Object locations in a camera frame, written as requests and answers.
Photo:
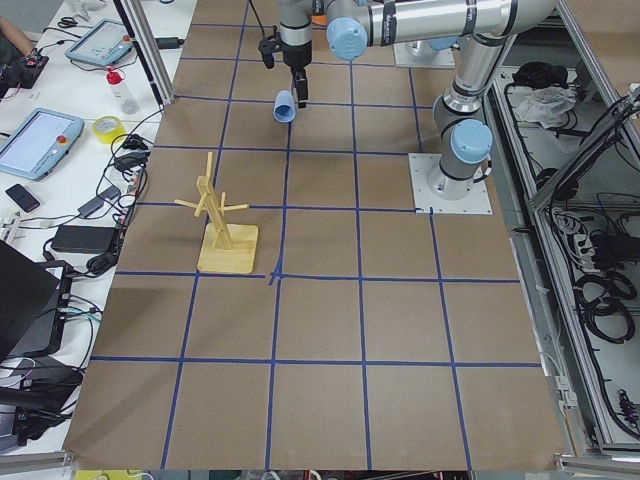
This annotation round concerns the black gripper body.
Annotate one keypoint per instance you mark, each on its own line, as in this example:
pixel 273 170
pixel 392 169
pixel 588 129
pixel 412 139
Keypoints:
pixel 296 57

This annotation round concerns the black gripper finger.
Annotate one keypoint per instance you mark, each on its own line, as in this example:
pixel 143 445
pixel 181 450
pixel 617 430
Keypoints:
pixel 301 87

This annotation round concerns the light blue plastic cup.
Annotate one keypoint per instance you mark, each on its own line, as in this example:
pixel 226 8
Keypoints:
pixel 284 109

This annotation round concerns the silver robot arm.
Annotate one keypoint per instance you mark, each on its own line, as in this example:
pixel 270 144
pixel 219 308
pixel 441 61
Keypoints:
pixel 466 139
pixel 354 26

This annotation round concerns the red cap squeeze bottle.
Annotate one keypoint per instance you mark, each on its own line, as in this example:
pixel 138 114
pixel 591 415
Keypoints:
pixel 124 97

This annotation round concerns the wooden mug tree stand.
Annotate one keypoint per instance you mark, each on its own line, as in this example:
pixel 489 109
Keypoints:
pixel 226 248

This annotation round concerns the teach pendant far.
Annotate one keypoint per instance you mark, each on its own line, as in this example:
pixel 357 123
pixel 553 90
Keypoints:
pixel 105 44

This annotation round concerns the teach pendant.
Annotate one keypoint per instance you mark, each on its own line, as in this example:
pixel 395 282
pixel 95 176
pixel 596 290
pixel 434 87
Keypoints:
pixel 40 143
pixel 105 44

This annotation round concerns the yellow tape roll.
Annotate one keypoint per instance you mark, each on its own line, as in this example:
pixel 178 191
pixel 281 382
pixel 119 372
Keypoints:
pixel 108 129

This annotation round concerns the teach pendant near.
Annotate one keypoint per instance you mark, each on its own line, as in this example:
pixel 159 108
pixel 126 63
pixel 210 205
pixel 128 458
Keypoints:
pixel 40 143

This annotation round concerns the black power adapter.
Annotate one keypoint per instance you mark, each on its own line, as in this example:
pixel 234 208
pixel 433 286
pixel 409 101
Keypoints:
pixel 83 239

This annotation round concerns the black smartphone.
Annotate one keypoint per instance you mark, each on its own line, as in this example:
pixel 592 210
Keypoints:
pixel 26 201

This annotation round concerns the black laptop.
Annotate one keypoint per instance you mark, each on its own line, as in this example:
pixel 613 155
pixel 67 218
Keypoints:
pixel 33 296

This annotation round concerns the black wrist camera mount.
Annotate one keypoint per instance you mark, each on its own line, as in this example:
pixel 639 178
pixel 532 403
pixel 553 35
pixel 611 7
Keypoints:
pixel 268 46

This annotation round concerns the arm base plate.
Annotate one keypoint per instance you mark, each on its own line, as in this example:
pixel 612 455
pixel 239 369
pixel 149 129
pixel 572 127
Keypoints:
pixel 435 193
pixel 420 54

